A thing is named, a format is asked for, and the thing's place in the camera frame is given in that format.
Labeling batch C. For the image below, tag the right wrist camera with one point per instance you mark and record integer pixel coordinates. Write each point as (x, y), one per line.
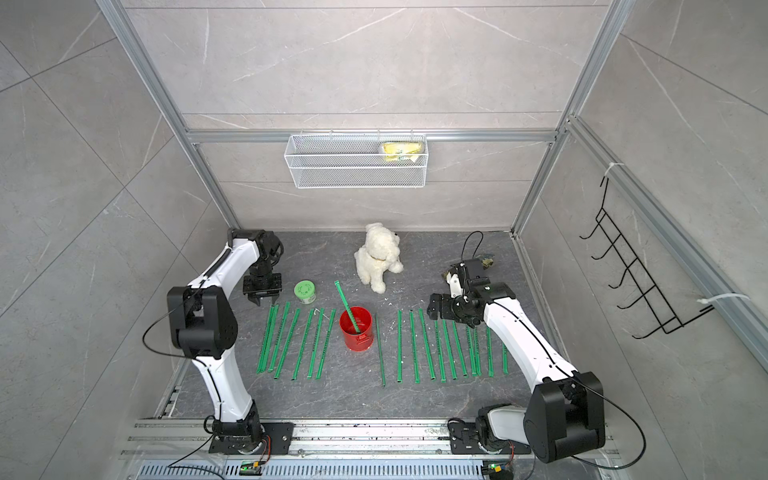
(462, 278)

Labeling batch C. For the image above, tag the metal base rail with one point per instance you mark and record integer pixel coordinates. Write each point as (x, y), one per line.
(341, 449)

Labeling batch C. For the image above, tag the yellow sponge in basket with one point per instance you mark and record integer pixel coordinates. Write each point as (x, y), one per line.
(401, 151)

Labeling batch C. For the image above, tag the red cylindrical container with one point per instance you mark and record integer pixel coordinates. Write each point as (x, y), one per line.
(354, 341)

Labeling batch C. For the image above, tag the white wire mesh basket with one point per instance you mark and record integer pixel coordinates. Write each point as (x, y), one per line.
(351, 160)

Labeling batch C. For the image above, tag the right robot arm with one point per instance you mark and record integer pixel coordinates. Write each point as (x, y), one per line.
(565, 415)

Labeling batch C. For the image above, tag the white plush dog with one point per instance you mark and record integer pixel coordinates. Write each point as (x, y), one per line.
(379, 253)

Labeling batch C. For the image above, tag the twelfth green straw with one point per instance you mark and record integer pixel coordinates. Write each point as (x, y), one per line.
(320, 318)

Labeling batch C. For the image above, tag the eleventh green straw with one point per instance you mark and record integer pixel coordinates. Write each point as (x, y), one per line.
(505, 361)

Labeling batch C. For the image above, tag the sixteenth green straw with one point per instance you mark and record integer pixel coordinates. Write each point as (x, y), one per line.
(278, 341)

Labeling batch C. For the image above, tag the seventeenth green straw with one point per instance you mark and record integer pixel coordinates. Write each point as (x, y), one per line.
(271, 336)

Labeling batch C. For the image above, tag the green straw bundle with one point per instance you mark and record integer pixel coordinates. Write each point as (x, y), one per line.
(347, 306)

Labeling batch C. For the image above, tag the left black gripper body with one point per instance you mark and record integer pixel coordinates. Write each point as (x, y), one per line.
(265, 283)

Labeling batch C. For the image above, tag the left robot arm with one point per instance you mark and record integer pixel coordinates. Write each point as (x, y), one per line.
(204, 329)

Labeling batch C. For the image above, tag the black wire hook rack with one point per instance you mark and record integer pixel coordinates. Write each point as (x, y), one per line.
(636, 273)

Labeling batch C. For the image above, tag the small green lidded jar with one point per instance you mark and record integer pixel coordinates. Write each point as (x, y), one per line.
(305, 292)

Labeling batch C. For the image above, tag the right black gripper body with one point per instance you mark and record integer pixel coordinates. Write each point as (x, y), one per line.
(452, 308)

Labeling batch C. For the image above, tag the fourteenth green straw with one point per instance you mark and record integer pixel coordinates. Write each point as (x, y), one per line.
(305, 335)

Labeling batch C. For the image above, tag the fifteenth green straw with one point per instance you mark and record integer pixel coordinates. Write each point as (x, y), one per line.
(287, 344)

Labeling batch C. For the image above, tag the thirteenth green straw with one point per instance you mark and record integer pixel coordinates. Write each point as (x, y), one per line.
(325, 344)

